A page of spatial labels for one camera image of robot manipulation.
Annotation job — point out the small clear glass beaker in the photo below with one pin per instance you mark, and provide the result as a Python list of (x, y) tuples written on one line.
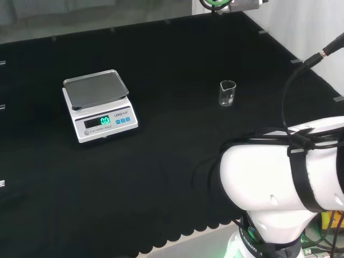
[(228, 94)]

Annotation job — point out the yellow stop button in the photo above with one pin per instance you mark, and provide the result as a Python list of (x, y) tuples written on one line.
[(328, 221)]

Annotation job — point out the striped clear tape strip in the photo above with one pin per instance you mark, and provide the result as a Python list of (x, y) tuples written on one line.
[(2, 183)]

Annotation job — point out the black bench cloth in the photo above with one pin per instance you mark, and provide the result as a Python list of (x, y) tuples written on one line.
[(161, 166)]

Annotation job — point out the white electronic balance steel pan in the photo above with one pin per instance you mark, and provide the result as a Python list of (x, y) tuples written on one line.
[(107, 127)]

